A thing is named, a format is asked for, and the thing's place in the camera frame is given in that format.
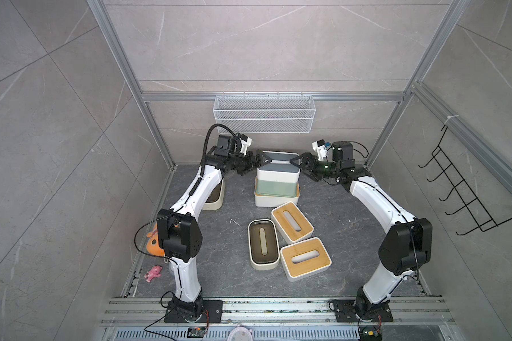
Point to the white box grey-blue lid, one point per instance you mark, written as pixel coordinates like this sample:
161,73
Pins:
279,169

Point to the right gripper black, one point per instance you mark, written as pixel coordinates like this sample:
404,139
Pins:
312,172

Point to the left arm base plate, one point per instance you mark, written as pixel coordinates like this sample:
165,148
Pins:
199,311

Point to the cream box dark lid centre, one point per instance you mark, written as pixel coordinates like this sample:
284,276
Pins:
263,245

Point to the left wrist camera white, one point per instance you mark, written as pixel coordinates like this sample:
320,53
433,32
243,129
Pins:
245,143

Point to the aluminium mounting rail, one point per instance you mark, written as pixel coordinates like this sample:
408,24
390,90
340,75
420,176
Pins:
420,310

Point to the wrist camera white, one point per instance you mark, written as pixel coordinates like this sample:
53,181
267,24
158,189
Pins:
245,143
321,148

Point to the white wire mesh basket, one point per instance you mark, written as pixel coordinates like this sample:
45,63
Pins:
265,114

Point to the green square tissue box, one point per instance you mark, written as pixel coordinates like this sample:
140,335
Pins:
276,188

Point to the bamboo-lid tissue box front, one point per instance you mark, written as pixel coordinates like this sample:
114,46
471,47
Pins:
305,259

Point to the orange toy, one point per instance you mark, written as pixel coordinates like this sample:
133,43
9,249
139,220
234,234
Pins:
152,245

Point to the large white bamboo-lid tissue box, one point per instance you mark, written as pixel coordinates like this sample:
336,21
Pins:
270,201

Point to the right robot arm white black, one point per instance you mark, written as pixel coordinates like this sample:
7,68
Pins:
408,240

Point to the white round object bottom edge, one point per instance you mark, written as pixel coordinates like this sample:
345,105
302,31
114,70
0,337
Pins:
240,333

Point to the pink small toy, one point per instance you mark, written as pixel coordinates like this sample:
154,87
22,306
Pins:
154,272

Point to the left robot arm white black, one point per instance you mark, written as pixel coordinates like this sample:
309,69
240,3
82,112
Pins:
178,231

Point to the cream box dark lid back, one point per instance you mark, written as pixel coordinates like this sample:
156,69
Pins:
216,198

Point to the black wire hook rack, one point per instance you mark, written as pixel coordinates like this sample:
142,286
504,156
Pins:
459,186

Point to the bamboo-lid tissue box middle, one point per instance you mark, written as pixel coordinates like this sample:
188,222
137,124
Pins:
291,223

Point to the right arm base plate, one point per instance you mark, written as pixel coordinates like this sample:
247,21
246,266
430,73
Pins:
357,310

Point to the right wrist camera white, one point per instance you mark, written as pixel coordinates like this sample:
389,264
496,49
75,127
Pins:
321,148

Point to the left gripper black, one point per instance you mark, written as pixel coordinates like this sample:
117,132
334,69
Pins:
252,166

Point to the cream box dark lid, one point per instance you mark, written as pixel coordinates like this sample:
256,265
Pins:
263,245
216,198

